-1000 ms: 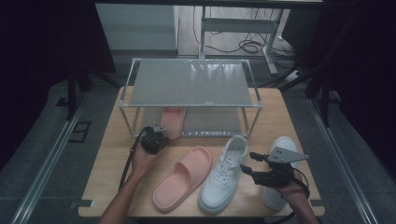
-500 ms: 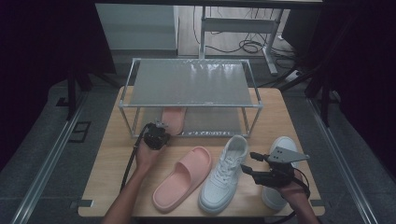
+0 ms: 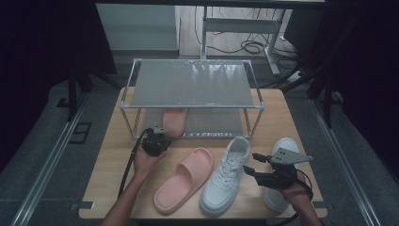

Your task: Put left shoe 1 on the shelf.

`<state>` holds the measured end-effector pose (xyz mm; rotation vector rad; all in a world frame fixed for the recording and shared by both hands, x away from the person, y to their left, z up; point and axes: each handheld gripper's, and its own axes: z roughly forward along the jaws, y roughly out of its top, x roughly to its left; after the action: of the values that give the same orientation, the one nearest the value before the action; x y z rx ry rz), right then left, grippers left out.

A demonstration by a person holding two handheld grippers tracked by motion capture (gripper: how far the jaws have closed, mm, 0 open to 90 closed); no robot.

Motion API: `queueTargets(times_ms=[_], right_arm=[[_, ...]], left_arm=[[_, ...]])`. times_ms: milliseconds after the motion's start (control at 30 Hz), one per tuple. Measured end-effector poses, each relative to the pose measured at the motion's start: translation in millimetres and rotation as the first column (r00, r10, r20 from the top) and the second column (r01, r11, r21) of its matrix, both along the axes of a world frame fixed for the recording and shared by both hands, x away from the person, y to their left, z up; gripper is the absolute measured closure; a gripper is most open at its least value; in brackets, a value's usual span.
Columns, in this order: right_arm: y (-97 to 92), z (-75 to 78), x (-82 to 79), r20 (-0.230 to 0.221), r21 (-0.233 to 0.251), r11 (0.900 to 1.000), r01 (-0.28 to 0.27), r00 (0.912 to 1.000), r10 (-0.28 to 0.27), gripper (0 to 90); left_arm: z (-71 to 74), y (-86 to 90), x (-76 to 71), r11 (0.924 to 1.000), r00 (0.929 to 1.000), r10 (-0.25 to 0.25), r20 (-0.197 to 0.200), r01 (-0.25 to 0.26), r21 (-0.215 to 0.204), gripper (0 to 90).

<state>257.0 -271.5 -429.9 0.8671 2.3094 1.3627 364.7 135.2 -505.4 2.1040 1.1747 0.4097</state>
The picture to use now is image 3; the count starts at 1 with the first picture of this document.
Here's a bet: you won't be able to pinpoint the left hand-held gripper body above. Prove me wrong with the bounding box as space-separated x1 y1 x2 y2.
141 123 173 158

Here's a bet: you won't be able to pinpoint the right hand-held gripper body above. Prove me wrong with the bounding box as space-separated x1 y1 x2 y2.
254 147 314 190

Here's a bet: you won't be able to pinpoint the white sneaker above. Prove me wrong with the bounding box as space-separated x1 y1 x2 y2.
263 137 301 214
199 136 251 217

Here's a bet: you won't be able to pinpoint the pink slipper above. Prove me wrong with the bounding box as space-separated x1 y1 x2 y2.
162 107 189 137
153 147 215 216

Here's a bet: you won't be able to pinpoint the metal shoe rack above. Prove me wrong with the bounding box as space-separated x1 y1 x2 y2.
119 57 266 140

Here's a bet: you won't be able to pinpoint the person's left hand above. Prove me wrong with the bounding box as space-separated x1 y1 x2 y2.
133 146 167 182

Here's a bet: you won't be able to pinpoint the person's right hand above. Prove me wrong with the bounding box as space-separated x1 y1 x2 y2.
281 173 312 204

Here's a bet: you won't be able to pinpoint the black stand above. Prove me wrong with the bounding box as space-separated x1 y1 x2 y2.
56 53 125 122
260 18 361 128

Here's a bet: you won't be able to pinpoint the white power strip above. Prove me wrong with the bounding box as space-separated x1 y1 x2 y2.
286 70 307 85

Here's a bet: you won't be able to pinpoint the grey table foot plate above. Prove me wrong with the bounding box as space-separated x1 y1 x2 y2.
70 201 95 211

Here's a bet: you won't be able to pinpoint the grey cabinet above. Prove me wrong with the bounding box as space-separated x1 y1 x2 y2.
95 3 182 52

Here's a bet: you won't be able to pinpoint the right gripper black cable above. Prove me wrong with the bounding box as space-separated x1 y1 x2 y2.
276 169 314 226

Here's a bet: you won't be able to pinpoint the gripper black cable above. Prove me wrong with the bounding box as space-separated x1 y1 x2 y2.
117 128 149 199
276 169 314 226

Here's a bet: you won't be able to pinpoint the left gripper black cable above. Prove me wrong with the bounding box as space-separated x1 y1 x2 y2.
117 128 149 199

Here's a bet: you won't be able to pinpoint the aluminium floor rail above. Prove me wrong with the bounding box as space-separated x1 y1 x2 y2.
310 98 382 226
10 93 90 226

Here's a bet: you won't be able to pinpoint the black floor cables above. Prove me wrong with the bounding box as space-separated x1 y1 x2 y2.
194 6 299 61

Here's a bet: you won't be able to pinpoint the white desk frame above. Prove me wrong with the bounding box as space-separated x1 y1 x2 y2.
199 5 288 77

